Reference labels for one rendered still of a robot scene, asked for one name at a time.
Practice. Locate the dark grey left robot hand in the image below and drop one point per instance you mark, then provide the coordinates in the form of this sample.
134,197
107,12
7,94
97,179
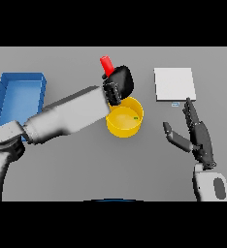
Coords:
120,82

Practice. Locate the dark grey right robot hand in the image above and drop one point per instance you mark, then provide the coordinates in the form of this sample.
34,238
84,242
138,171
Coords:
199,135

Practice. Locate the red beaker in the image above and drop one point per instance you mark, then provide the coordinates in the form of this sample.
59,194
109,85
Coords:
107,65

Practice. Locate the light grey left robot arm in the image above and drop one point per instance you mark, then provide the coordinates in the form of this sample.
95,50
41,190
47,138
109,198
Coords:
67,114

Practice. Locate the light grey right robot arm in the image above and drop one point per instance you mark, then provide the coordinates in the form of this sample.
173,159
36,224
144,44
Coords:
210,187

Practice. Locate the yellow bowl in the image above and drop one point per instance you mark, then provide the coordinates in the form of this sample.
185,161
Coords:
125,121

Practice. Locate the green nut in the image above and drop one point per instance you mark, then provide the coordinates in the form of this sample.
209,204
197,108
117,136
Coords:
136,118

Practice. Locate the pale square measuring scale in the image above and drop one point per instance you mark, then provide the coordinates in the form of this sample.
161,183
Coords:
174,84

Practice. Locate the blue tray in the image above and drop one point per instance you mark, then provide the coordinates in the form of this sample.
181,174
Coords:
17,97

